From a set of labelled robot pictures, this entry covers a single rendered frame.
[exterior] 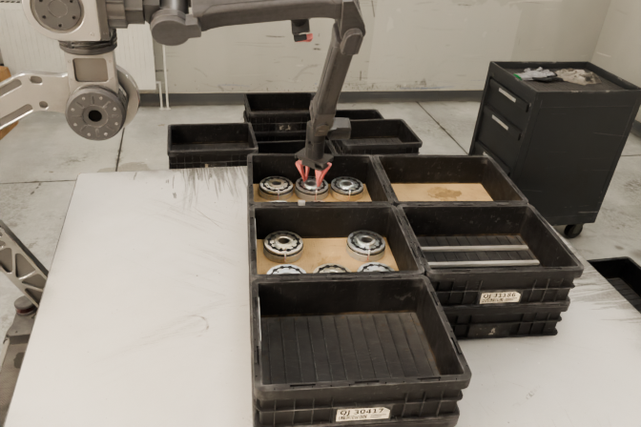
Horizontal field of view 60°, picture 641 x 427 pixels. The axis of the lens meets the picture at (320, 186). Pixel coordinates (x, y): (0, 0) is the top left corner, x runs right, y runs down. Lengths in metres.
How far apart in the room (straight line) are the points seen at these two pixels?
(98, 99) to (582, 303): 1.42
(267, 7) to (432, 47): 3.73
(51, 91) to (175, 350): 0.74
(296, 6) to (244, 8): 0.10
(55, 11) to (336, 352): 0.87
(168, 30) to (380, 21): 3.53
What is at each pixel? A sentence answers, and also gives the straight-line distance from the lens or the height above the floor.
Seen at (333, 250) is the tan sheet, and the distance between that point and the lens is 1.49.
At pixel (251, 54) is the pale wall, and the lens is 4.45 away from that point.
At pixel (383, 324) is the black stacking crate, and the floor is 0.83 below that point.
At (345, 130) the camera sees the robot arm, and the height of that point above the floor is 1.06.
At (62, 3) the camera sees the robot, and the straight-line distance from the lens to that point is 1.18.
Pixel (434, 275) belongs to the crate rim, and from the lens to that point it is 1.31.
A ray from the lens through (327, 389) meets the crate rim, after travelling 1.03.
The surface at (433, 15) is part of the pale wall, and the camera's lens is 4.77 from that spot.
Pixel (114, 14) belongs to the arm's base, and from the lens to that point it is 1.17.
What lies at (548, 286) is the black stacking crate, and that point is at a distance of 1.48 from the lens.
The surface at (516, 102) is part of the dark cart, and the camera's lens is 2.87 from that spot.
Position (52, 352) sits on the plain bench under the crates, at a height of 0.70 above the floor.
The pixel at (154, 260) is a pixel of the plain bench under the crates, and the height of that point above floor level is 0.70.
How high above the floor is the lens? 1.72
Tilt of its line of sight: 30 degrees down
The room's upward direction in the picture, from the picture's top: 5 degrees clockwise
